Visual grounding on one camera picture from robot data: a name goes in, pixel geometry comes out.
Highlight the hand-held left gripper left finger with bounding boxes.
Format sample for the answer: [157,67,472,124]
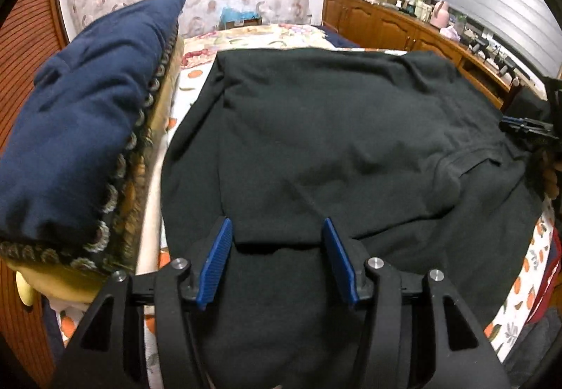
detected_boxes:
[53,217,233,389]

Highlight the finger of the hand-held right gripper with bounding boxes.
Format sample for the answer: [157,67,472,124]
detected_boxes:
[499,117,549,137]

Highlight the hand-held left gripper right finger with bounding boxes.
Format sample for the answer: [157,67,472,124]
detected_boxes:
[321,217,512,389]

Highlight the black printed t-shirt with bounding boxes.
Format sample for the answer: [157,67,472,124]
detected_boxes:
[160,47,545,389]

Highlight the person's right hand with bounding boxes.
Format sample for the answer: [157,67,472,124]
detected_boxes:
[541,150,562,197]

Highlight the small black tripod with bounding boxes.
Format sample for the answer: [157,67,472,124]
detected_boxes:
[472,37,519,74]

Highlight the pink bottle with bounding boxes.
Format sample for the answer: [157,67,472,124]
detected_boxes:
[429,0,449,27]

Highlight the orange-print bedsheet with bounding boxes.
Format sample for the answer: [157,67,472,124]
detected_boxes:
[57,47,556,389]

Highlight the red cloth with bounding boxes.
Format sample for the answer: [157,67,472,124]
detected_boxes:
[527,249,562,324]

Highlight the row of toiletry bottles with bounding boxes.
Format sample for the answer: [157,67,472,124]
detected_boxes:
[397,0,433,21]

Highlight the wooden sideboard cabinet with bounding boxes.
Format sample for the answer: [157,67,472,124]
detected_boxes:
[322,0,528,109]

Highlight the yellow plush toy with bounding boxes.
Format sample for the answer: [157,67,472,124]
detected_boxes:
[15,270,38,306]

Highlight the navy blue cushion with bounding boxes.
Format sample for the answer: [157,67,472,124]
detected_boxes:
[0,0,187,240]

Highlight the floral blanket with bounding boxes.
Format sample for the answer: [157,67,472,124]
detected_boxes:
[182,22,352,65]

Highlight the light blue cloth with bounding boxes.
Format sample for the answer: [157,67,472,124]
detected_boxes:
[220,7,257,23]

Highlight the wooden louvred wardrobe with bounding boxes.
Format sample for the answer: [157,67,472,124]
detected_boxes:
[0,0,71,389]

